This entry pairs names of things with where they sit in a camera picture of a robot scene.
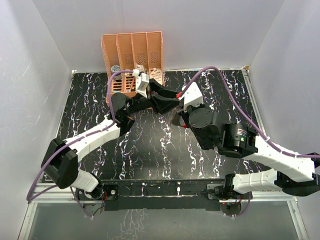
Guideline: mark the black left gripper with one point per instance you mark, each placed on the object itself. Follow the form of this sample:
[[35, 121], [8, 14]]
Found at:
[[154, 87]]

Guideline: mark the metal keyring with spring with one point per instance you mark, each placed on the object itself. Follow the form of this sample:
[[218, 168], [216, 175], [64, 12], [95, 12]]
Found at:
[[174, 117]]

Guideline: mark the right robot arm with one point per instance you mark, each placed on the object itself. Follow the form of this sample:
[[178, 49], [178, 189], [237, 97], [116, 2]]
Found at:
[[287, 172]]

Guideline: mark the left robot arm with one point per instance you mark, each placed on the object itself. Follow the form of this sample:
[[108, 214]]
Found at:
[[61, 161]]

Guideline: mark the oval white blister pack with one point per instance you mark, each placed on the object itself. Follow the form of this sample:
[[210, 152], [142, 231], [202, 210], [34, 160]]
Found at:
[[157, 75]]

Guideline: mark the white product packet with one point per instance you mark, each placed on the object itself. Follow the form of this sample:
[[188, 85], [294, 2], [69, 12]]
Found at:
[[141, 68]]

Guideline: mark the small white card box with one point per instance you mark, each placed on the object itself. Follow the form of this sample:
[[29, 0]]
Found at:
[[127, 72]]

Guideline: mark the grey round tin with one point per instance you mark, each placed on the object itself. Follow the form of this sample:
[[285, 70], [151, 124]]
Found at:
[[114, 69]]

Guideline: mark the orange plastic desk organizer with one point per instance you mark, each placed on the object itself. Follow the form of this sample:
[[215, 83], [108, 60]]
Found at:
[[129, 49]]

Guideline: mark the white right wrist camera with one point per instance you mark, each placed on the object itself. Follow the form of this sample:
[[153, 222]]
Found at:
[[192, 97]]

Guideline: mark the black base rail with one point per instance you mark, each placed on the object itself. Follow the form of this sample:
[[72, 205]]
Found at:
[[170, 194]]

